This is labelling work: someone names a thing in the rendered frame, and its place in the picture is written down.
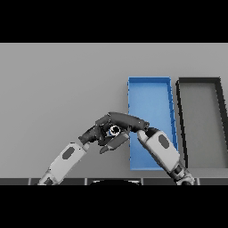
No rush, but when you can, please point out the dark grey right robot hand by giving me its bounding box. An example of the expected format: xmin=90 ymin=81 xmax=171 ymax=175
xmin=108 ymin=111 xmax=160 ymax=138

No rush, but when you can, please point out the blue bin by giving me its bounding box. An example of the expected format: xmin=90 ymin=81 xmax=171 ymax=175
xmin=126 ymin=76 xmax=179 ymax=171

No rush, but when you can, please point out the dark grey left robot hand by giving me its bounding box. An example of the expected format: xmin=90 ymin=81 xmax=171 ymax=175
xmin=77 ymin=114 xmax=131 ymax=154

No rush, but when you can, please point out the dark grey bin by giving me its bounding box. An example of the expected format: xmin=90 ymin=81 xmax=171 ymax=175
xmin=175 ymin=77 xmax=228 ymax=169

